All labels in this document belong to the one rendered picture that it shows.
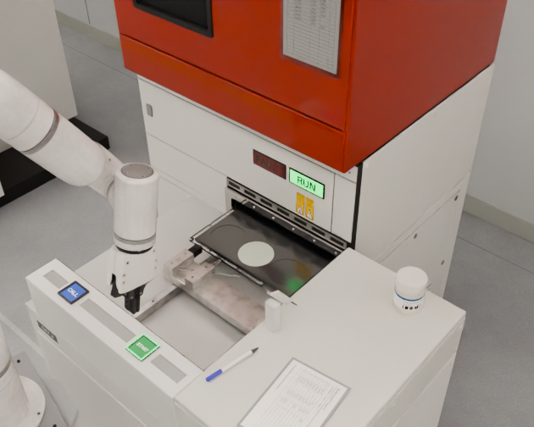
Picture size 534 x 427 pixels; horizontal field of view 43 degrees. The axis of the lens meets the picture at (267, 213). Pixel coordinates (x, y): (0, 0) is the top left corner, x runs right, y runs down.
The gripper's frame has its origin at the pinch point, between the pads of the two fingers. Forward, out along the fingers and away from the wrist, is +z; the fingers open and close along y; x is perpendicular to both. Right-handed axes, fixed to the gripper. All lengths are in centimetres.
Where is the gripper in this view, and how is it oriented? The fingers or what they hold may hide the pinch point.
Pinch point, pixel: (132, 302)
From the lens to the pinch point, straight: 149.2
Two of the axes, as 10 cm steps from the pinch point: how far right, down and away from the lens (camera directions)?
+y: -6.5, 3.1, -6.9
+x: 7.5, 4.2, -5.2
